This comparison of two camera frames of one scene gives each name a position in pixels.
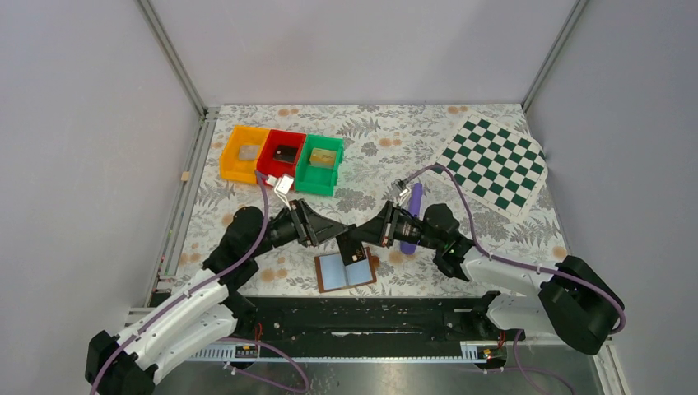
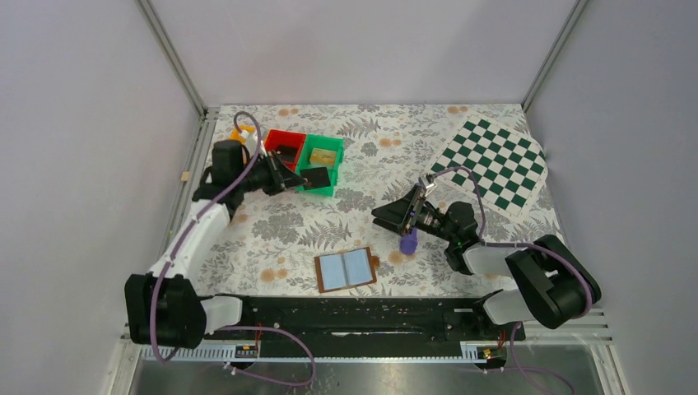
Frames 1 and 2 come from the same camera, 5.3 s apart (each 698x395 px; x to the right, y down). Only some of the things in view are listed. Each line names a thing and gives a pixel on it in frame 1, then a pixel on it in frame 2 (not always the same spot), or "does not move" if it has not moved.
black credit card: (286, 153) does not move
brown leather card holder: (332, 274) does not move
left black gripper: (312, 229) -> (281, 177)
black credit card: (351, 248) -> (316, 178)
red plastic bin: (279, 153) does not move
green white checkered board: (495, 168) does not move
